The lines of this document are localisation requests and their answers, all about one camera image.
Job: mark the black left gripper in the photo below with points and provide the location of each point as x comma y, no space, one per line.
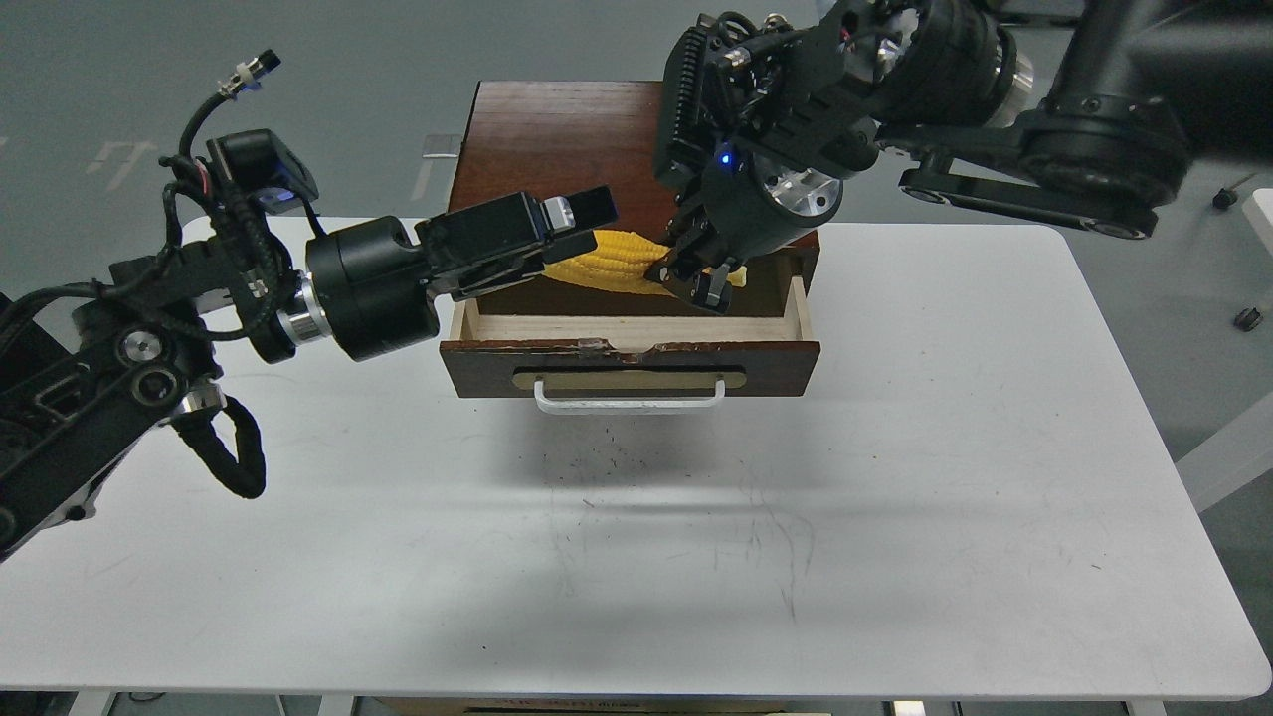
376,281

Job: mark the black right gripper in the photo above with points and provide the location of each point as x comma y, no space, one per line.
739,206

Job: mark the yellow corn cob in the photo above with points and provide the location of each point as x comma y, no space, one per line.
618,263

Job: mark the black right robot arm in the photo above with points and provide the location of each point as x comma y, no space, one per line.
762,124

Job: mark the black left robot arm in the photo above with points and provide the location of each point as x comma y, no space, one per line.
89,367

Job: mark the wooden drawer with front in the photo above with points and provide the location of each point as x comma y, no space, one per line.
584,342

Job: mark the black caster wheel right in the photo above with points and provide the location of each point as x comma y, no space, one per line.
1227,195

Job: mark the black caster near table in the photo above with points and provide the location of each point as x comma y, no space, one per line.
1248,319

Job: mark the white drawer handle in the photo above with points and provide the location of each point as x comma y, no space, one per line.
631,407

